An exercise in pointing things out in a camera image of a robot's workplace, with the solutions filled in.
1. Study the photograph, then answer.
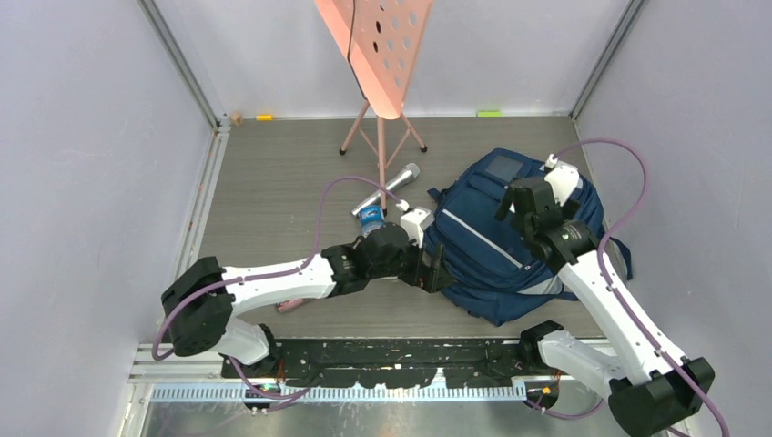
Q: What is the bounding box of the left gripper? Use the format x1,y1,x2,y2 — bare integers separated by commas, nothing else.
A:
368,232,452,291

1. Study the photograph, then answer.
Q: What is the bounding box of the navy blue student backpack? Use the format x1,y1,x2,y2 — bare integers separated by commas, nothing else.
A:
422,147,634,328

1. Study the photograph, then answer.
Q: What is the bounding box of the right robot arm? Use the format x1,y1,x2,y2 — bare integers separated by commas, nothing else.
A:
495,178,715,436

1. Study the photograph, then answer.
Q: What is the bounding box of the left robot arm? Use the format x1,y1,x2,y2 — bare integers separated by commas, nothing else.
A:
153,223,454,377

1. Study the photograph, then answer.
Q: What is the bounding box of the silver microphone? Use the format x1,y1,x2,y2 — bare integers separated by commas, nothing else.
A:
350,163,421,218

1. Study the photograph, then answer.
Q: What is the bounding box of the pink music stand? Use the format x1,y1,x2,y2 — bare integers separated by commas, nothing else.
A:
314,0,433,185

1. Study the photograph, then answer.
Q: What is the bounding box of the small wooden block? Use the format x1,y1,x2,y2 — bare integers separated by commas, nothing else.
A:
229,111,244,127

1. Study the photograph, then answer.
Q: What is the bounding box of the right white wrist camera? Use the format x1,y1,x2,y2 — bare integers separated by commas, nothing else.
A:
543,154,584,207

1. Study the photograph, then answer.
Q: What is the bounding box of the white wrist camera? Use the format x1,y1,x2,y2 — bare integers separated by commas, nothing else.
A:
543,154,584,207
396,199,434,248

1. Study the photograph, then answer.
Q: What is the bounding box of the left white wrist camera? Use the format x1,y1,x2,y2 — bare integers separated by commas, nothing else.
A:
396,199,434,248

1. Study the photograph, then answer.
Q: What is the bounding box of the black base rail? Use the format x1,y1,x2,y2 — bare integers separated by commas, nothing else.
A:
242,338,558,389

